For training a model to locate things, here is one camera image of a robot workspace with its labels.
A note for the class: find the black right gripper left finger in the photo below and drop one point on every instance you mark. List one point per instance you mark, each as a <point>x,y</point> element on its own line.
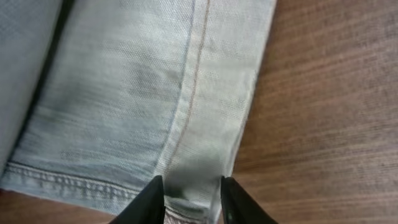
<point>147,207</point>

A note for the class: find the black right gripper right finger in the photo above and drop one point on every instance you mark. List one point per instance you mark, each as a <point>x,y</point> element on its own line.
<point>239,207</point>

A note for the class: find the light blue denim shorts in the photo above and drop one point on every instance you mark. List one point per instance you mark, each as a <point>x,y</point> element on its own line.
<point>100,96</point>

